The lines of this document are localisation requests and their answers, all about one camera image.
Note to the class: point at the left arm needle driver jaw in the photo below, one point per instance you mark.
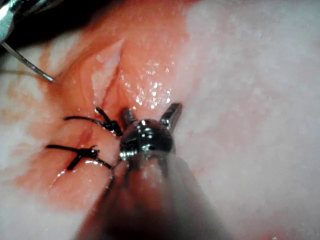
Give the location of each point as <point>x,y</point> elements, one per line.
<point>172,113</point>
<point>128,116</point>

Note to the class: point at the tissue pad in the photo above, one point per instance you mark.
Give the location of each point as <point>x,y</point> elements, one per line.
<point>250,100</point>

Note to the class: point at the curved steel needle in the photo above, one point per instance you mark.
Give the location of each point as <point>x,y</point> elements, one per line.
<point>27,63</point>

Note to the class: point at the dark left arm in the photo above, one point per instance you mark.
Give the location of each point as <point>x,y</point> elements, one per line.
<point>155,200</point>

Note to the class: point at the black stitching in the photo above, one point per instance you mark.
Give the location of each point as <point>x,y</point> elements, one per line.
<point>85,152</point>

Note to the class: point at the left arm needle driver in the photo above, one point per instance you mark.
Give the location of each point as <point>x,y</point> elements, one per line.
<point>147,137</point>

